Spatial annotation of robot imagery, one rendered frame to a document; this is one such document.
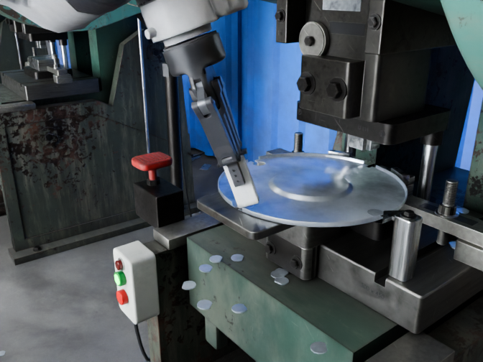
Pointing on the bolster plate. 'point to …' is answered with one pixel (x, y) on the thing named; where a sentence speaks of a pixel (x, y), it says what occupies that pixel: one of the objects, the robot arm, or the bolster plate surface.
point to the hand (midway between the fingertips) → (241, 182)
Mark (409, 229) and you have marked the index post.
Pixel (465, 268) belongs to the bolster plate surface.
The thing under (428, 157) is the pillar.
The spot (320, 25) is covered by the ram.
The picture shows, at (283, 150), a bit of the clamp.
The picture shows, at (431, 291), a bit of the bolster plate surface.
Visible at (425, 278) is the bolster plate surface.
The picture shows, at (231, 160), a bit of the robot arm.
